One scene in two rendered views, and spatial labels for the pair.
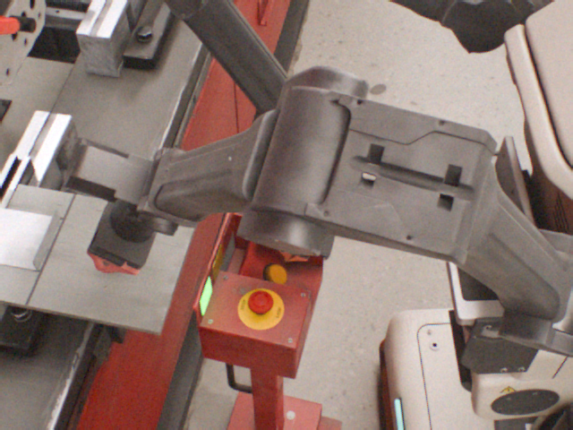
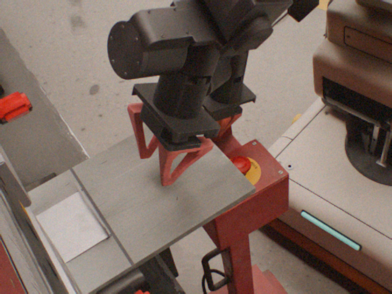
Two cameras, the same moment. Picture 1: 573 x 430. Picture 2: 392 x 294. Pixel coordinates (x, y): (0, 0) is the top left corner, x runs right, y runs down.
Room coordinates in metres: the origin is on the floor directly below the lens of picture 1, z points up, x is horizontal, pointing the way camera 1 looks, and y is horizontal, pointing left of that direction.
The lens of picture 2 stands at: (0.19, 0.44, 1.56)
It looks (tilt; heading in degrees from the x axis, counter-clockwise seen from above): 50 degrees down; 323
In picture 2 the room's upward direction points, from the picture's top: 11 degrees counter-clockwise
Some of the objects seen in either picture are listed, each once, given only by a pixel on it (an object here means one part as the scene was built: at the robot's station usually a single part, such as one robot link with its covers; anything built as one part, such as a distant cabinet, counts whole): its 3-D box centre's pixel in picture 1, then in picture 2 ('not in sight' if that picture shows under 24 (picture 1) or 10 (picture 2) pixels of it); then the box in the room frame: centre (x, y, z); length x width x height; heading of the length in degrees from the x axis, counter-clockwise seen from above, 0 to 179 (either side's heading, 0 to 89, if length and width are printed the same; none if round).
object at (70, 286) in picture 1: (85, 255); (132, 196); (0.58, 0.27, 1.00); 0.26 x 0.18 x 0.01; 78
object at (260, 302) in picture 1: (260, 305); (240, 168); (0.61, 0.04, 0.79); 0.04 x 0.04 x 0.04
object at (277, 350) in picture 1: (263, 291); (223, 168); (0.66, 0.04, 0.75); 0.20 x 0.16 x 0.18; 166
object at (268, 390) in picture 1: (267, 380); (236, 259); (0.66, 0.04, 0.39); 0.05 x 0.05 x 0.54; 76
